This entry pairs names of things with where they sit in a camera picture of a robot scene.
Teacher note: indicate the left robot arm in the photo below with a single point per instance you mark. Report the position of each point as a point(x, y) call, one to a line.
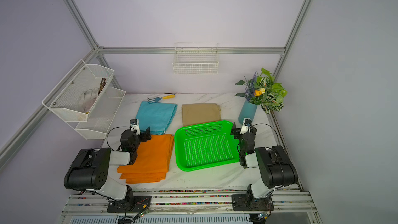
point(89, 170)

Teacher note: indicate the beige pants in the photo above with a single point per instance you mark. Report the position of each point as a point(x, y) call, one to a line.
point(193, 114)

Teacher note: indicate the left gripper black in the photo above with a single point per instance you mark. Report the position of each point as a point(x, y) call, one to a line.
point(148, 136)

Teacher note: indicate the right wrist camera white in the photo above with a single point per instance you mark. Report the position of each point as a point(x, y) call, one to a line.
point(246, 126)

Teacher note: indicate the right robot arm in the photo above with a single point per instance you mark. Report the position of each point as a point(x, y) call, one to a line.
point(275, 167)

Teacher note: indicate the teal pants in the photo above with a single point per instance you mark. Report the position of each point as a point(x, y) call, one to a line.
point(156, 116)

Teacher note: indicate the brown dried twigs in shelf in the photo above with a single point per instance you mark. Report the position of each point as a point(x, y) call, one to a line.
point(102, 85)

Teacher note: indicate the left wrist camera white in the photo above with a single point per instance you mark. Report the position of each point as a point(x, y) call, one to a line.
point(134, 126)

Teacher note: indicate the artificial plant bouquet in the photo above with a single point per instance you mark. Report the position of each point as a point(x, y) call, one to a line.
point(262, 90)

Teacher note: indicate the orange pants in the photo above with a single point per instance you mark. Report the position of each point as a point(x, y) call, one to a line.
point(152, 163)

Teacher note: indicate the clear plastic bag in shelf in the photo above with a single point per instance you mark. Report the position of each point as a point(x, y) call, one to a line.
point(87, 100)

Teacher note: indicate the small garden fork yellow handle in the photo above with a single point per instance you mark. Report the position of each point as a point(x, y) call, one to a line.
point(157, 99)

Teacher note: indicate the aluminium frame rails front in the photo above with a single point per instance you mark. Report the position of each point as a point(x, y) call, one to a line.
point(291, 206)

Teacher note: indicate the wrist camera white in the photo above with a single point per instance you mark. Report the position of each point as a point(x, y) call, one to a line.
point(134, 126)
point(246, 126)

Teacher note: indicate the green plastic basket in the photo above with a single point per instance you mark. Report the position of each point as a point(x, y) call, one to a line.
point(206, 145)

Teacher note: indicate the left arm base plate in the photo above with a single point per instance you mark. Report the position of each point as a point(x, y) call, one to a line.
point(137, 204)

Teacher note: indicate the white wire wall basket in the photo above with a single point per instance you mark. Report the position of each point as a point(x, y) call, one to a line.
point(196, 58)

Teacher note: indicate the white mesh lower shelf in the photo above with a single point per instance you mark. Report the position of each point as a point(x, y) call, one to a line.
point(102, 115)

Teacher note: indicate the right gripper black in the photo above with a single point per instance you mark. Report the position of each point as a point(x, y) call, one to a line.
point(236, 130)

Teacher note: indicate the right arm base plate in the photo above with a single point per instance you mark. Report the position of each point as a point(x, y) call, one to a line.
point(244, 203)

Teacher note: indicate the teal vase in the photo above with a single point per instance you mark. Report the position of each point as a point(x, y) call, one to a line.
point(248, 110)

